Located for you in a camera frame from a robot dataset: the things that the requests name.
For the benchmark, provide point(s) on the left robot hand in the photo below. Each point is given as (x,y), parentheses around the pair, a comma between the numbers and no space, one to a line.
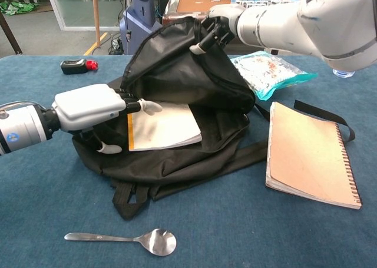
(88,106)

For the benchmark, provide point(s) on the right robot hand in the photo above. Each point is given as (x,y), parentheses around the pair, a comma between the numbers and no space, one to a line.
(224,14)

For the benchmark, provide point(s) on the black fabric backpack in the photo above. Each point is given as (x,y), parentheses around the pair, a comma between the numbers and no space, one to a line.
(176,73)

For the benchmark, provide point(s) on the white book with orange spine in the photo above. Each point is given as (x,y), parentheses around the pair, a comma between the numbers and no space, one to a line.
(171,126)

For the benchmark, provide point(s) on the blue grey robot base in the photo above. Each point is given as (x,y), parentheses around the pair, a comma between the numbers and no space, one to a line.
(138,35)

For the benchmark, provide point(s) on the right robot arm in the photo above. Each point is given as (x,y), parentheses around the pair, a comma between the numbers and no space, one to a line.
(324,23)

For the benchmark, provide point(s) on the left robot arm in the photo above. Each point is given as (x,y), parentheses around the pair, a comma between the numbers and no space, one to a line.
(23,126)

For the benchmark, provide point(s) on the teal clear snack bag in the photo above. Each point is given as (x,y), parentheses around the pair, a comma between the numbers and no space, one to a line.
(271,70)

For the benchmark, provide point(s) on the brown mahjong table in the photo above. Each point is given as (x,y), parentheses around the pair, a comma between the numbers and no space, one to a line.
(188,3)

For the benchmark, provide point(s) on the small red object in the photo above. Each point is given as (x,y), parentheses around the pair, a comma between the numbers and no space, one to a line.
(92,65)

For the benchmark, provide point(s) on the black and red device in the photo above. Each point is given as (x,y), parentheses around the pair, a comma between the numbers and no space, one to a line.
(72,67)

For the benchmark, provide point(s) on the white power strip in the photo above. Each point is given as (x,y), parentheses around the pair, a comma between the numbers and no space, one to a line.
(115,45)

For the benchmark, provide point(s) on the wooden pole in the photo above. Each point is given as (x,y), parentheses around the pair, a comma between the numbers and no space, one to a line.
(96,14)

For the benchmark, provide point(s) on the blue table cloth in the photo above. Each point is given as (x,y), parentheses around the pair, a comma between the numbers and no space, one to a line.
(44,191)

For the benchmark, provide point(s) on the clear plastic water bottle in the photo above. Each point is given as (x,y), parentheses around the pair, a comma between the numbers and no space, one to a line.
(343,73)

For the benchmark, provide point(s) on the metal spoon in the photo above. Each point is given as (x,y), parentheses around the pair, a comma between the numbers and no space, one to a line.
(160,242)

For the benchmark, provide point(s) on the spiral bound notebook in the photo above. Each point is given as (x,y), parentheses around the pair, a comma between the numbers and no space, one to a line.
(306,153)

